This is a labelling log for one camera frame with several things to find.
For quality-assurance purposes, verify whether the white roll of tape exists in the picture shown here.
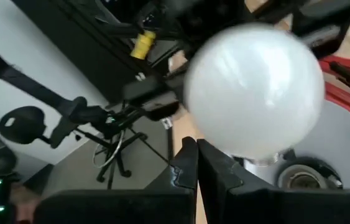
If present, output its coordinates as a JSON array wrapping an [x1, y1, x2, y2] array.
[[183, 23, 325, 166]]

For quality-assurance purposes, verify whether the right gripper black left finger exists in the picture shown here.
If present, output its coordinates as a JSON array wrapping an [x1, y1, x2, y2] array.
[[34, 136, 199, 224]]

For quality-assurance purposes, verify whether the red desk lamp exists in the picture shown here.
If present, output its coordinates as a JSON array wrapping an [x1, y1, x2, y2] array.
[[242, 55, 350, 190]]

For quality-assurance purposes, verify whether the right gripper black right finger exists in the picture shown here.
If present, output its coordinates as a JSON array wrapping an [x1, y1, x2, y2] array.
[[198, 139, 350, 224]]

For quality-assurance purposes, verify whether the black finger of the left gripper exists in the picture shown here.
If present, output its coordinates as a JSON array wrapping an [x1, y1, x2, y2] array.
[[121, 74, 182, 122], [291, 0, 350, 59]]

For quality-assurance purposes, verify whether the black office chair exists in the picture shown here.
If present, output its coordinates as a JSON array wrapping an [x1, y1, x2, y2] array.
[[0, 39, 149, 190]]

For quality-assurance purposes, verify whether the yellow cylinder part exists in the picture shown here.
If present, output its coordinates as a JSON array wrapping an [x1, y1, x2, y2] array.
[[130, 29, 157, 60]]

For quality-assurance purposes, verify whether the dark gray desk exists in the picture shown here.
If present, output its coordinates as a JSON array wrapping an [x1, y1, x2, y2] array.
[[11, 0, 175, 103]]

